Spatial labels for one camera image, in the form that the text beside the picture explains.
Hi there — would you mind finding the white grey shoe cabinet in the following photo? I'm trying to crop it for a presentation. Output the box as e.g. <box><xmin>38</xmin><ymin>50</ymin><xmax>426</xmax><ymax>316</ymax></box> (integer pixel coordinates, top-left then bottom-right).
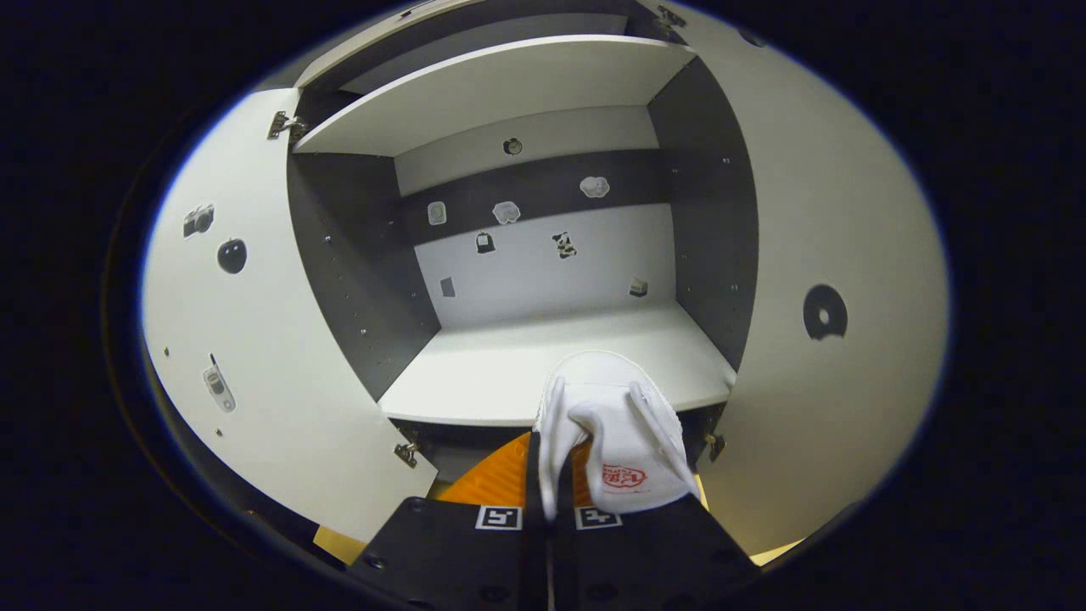
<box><xmin>284</xmin><ymin>0</ymin><xmax>760</xmax><ymax>476</ymax></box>

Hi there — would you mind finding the white canvas shoe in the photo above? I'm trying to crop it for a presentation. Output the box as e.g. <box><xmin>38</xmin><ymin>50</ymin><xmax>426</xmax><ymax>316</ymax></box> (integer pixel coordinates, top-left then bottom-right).
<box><xmin>535</xmin><ymin>350</ymin><xmax>703</xmax><ymax>520</ymax></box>

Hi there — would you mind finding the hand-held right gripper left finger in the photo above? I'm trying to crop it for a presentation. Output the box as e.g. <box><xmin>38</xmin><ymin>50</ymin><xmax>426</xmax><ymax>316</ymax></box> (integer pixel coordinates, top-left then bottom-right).
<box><xmin>346</xmin><ymin>431</ymin><xmax>552</xmax><ymax>611</ymax></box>

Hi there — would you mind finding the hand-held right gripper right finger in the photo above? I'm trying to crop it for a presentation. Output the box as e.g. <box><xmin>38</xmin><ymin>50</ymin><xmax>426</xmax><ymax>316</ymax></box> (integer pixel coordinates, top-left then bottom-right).
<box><xmin>551</xmin><ymin>441</ymin><xmax>760</xmax><ymax>611</ymax></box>

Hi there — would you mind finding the white shoe cabinet door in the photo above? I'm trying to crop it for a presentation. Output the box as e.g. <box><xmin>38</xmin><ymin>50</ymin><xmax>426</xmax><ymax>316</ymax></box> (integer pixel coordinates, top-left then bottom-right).
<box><xmin>140</xmin><ymin>87</ymin><xmax>438</xmax><ymax>544</ymax></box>
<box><xmin>653</xmin><ymin>0</ymin><xmax>951</xmax><ymax>557</ymax></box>

